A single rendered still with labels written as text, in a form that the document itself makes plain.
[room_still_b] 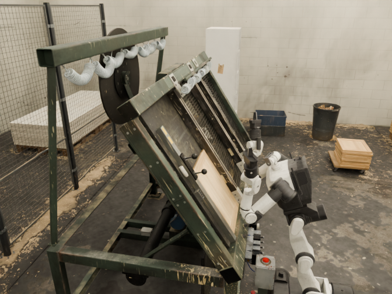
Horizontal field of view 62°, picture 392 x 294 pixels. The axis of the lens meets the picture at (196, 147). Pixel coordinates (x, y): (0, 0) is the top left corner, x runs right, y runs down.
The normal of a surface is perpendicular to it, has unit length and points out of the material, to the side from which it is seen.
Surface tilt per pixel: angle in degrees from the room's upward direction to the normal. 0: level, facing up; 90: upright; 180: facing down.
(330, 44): 90
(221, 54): 90
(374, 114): 90
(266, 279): 90
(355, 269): 0
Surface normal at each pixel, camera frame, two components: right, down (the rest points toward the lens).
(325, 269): 0.00, -0.92
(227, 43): -0.19, 0.38
